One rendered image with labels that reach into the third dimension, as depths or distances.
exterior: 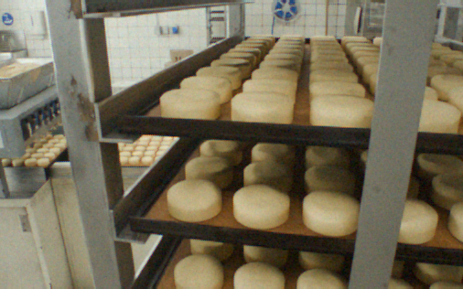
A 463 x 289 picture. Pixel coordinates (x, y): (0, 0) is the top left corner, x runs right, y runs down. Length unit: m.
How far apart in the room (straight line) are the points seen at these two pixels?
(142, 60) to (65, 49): 5.59
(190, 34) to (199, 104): 5.38
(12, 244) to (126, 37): 4.42
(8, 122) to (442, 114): 1.48
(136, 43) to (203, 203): 5.57
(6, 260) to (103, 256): 1.61
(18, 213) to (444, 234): 1.63
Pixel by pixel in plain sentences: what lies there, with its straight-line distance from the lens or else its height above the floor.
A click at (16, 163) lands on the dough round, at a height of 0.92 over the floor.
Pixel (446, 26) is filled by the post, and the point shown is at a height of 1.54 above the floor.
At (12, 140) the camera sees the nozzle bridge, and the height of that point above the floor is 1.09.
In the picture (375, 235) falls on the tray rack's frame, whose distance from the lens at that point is 0.30.
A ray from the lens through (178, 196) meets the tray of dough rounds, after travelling 0.34.
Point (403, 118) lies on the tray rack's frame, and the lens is 0.27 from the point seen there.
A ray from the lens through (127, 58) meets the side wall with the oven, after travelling 5.94.
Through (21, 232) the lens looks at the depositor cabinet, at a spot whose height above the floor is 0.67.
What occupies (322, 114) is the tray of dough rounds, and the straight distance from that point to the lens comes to 0.29.
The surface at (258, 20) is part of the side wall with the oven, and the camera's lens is 5.59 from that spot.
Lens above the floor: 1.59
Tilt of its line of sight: 21 degrees down
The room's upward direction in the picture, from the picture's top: straight up
